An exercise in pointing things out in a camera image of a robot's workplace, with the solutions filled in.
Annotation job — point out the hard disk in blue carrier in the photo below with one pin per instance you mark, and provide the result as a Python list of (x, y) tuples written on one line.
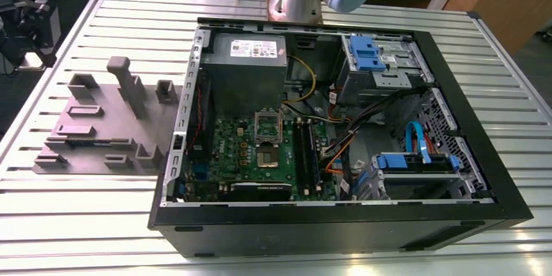
[(394, 162)]

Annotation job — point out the black PC case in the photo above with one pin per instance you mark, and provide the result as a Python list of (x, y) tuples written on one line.
[(302, 224)]

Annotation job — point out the black graphics card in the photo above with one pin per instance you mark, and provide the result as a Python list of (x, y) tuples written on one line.
[(259, 192)]

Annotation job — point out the grey power supply unit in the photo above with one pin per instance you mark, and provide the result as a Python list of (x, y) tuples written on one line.
[(242, 82)]

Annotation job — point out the blue plastic drive latch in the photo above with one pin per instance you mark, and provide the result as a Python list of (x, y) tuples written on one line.
[(365, 46), (371, 64)]

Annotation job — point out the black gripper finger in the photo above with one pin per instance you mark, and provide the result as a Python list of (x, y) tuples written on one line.
[(46, 30)]

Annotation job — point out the wooden cabinet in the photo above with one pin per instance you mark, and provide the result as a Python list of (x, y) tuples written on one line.
[(509, 4)]

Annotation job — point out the CPU socket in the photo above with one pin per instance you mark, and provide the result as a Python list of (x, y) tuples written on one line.
[(270, 157)]

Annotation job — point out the grey metal disk bay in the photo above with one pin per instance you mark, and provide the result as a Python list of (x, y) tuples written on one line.
[(418, 176), (389, 82)]

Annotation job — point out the blue VGA port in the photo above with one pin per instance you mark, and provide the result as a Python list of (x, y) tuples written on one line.
[(182, 190)]

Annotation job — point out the RAM stick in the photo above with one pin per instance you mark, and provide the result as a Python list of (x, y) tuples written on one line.
[(93, 143)]

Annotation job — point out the green motherboard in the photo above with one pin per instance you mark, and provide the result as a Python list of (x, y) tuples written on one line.
[(235, 172)]

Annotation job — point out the grey parts rack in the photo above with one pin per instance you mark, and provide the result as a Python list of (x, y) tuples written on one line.
[(113, 127)]

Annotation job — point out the black RAM slot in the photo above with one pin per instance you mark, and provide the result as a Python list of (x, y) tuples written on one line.
[(314, 159), (302, 153)]

